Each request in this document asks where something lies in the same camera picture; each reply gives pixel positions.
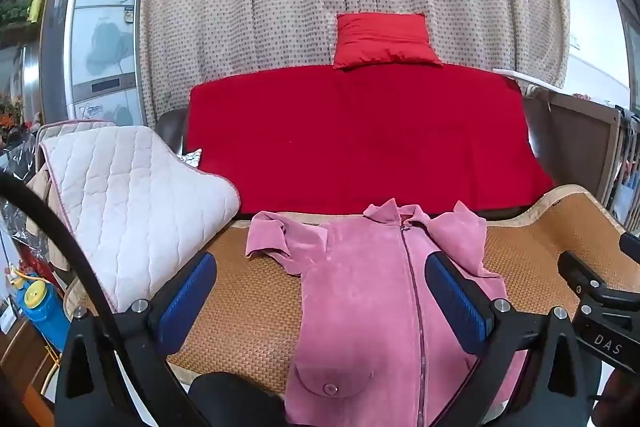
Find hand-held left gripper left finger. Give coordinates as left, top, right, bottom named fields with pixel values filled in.
left=54, top=251, right=218, bottom=427

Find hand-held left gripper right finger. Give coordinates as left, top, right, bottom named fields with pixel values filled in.
left=424, top=251, right=603, bottom=427

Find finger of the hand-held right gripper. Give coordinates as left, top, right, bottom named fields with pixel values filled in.
left=619, top=232, right=640, bottom=260
left=557, top=251, right=640, bottom=304

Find pink corduroy zip jacket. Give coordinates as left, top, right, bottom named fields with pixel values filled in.
left=244, top=199, right=531, bottom=427

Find woven rattan mat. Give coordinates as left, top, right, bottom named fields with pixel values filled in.
left=65, top=184, right=632, bottom=408

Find white quilted pad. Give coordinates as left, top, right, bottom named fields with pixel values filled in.
left=39, top=119, right=242, bottom=314

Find brown wooden furniture panel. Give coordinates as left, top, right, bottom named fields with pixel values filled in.
left=522, top=87, right=621, bottom=208

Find person's dark-trousered leg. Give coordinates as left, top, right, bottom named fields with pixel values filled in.
left=187, top=371, right=290, bottom=427

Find tan cloth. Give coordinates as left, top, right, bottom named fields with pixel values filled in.
left=25, top=167, right=72, bottom=274

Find wooden side table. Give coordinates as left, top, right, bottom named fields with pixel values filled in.
left=0, top=317, right=62, bottom=427

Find red blanket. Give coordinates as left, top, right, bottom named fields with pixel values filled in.
left=186, top=62, right=556, bottom=218

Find clear plastic wrap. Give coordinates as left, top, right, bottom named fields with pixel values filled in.
left=0, top=132, right=43, bottom=260

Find white board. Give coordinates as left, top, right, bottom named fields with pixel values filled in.
left=492, top=68, right=538, bottom=88

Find orange flowers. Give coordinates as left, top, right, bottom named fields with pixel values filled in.
left=0, top=94, right=26, bottom=134

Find silver floral-print refrigerator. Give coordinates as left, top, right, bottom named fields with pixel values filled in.
left=40, top=0, right=146, bottom=128

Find red pillow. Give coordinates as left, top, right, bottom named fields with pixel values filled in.
left=332, top=12, right=445, bottom=70

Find beige dotted curtain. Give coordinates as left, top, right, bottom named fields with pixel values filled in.
left=117, top=0, right=571, bottom=122

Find green plants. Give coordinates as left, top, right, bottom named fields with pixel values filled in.
left=0, top=0, right=46, bottom=28

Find wooden slatted rail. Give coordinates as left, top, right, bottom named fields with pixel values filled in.
left=602, top=104, right=640, bottom=228

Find black cable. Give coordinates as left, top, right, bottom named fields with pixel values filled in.
left=0, top=172, right=211, bottom=427

